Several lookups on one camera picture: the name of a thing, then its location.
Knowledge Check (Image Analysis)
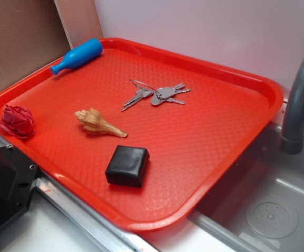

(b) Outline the red paper ball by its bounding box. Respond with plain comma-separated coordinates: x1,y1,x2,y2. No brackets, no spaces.
0,104,36,139

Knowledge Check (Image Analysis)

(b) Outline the red plastic tray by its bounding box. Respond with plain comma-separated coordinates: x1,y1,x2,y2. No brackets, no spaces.
0,38,284,232

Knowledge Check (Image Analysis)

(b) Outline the silver key bunch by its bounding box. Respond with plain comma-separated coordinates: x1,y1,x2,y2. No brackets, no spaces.
121,79,190,111

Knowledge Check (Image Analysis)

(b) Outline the black square box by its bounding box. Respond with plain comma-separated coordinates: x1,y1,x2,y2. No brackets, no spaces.
105,145,150,188

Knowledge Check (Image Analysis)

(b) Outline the tan striped conch shell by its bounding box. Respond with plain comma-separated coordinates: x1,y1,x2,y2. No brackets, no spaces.
74,108,128,138

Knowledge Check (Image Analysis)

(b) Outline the blue plastic toy bottle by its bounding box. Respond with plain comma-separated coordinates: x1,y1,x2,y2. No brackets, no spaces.
50,38,103,75

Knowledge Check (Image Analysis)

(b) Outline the grey curved faucet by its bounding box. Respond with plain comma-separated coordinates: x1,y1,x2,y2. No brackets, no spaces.
279,59,304,155

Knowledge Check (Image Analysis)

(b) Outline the grey plastic sink basin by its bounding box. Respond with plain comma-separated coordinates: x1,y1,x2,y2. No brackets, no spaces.
141,122,304,252

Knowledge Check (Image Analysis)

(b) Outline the brown cardboard panel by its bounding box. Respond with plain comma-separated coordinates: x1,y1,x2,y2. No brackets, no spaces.
0,1,70,91

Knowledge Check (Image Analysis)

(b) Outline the aluminium frame rail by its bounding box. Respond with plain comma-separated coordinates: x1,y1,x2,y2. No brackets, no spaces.
0,136,155,251

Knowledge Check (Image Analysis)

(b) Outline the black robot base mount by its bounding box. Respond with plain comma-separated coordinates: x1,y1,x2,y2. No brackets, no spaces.
0,147,39,231

